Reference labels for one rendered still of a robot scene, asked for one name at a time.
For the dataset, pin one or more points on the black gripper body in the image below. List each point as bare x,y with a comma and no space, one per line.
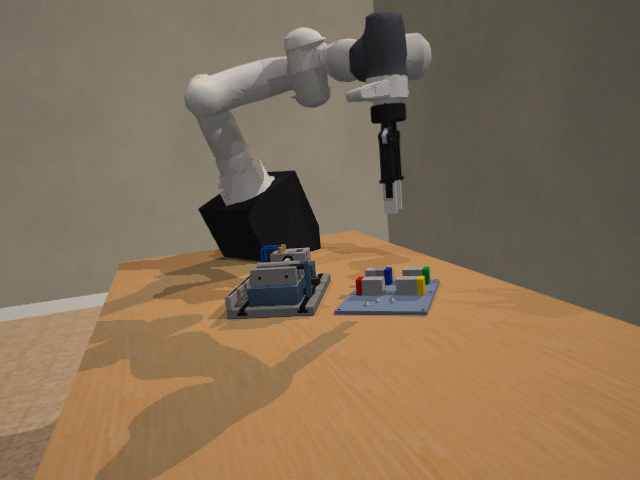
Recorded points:
388,115

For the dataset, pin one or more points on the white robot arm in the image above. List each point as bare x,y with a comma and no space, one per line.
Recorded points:
211,98

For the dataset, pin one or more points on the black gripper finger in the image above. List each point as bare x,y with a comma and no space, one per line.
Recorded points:
398,174
387,165

